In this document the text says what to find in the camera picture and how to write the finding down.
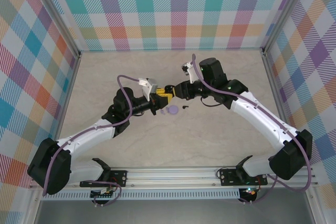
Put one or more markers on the circuit board with lights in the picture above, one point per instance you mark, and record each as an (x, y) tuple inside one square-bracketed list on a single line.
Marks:
[(249, 192)]

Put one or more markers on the black connector circuit board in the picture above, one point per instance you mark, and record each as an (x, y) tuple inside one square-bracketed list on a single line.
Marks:
[(102, 193)]

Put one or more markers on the aluminium table edge rail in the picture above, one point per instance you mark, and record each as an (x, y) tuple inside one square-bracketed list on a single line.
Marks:
[(69, 82), (275, 82)]

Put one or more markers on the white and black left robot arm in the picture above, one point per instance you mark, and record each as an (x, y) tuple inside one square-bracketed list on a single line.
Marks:
[(86, 134)]

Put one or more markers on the aluminium corner post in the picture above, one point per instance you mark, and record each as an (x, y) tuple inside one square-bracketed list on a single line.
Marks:
[(60, 16), (282, 16)]

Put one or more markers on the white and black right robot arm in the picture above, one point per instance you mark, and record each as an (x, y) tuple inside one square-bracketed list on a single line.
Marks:
[(262, 119)]

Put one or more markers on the grey metal shelf panel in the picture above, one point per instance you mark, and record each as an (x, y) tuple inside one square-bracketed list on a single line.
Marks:
[(170, 212)]

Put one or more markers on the purple round earbud charging case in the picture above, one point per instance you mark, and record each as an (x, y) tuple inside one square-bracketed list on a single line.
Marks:
[(173, 110)]

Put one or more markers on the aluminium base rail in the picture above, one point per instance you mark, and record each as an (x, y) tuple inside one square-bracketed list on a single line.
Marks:
[(170, 175)]

